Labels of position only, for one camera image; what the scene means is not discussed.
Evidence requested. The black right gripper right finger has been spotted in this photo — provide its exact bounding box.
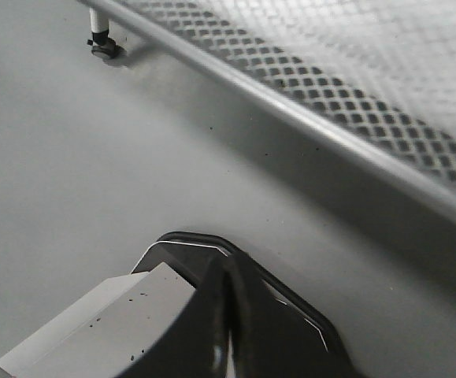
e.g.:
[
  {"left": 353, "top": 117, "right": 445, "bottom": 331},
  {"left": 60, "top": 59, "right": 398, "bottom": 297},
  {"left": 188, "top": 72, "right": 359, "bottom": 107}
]
[{"left": 224, "top": 255, "right": 363, "bottom": 377}]

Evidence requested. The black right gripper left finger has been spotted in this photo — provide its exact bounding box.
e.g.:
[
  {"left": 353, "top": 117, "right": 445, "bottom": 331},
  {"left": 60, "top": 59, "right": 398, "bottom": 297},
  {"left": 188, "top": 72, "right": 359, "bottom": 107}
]
[{"left": 118, "top": 258, "right": 231, "bottom": 377}]

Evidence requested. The silver mesh tray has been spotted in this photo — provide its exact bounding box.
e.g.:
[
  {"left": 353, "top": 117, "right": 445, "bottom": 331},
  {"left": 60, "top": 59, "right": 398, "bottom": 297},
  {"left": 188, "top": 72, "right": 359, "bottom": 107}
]
[{"left": 87, "top": 1, "right": 456, "bottom": 223}]

